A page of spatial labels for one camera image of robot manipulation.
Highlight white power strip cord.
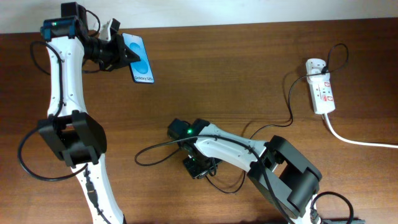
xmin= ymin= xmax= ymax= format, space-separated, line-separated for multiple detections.
xmin=322 ymin=113 xmax=398 ymax=149

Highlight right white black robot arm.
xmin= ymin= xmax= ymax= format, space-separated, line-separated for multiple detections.
xmin=167 ymin=119 xmax=329 ymax=223

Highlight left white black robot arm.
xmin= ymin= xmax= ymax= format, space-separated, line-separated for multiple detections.
xmin=38 ymin=2 xmax=141 ymax=223

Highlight white power strip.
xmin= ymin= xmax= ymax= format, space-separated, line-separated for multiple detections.
xmin=307 ymin=73 xmax=335 ymax=114

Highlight blue screen Galaxy smartphone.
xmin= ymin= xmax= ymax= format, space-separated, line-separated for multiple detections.
xmin=122 ymin=33 xmax=155 ymax=84

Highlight white wall charger plug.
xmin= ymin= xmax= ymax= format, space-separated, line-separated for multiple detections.
xmin=305 ymin=58 xmax=326 ymax=75

